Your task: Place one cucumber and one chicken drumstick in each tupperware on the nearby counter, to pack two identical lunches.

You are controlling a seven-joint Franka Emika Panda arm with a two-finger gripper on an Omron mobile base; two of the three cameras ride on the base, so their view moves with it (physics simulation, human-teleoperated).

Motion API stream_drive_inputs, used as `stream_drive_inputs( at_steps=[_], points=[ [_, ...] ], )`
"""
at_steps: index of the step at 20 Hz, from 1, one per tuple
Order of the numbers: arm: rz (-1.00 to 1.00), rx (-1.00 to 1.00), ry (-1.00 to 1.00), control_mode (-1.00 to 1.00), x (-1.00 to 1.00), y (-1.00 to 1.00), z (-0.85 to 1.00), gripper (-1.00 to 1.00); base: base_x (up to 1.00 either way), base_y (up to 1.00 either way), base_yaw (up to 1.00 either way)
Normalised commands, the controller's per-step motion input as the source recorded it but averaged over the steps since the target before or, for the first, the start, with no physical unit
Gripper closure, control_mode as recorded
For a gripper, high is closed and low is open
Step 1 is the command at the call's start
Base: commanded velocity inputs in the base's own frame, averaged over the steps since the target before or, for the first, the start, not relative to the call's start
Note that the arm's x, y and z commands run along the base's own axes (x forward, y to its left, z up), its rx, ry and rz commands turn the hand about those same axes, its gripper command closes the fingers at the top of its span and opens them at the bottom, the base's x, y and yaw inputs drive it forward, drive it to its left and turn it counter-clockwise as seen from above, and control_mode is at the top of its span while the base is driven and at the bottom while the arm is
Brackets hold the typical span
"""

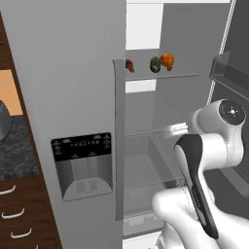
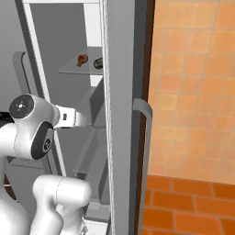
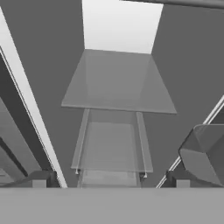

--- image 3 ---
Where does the clear glass fridge shelf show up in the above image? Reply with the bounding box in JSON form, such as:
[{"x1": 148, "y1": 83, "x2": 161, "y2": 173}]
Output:
[{"x1": 60, "y1": 48, "x2": 178, "y2": 115}]

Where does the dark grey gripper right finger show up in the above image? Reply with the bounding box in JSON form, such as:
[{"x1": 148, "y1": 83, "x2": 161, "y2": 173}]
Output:
[{"x1": 165, "y1": 169, "x2": 224, "y2": 189}]

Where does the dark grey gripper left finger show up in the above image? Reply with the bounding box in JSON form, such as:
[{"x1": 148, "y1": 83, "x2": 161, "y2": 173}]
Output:
[{"x1": 0, "y1": 170, "x2": 59, "y2": 189}]

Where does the grey door bin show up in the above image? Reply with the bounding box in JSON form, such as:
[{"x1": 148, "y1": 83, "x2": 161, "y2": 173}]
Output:
[{"x1": 178, "y1": 123, "x2": 224, "y2": 187}]

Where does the grey fridge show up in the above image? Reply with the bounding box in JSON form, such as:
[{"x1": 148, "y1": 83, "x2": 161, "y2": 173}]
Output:
[{"x1": 0, "y1": 0, "x2": 224, "y2": 189}]

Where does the clear fridge drawer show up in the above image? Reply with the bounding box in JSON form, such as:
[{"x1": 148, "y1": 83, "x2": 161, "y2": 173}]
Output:
[{"x1": 70, "y1": 108, "x2": 154, "y2": 189}]

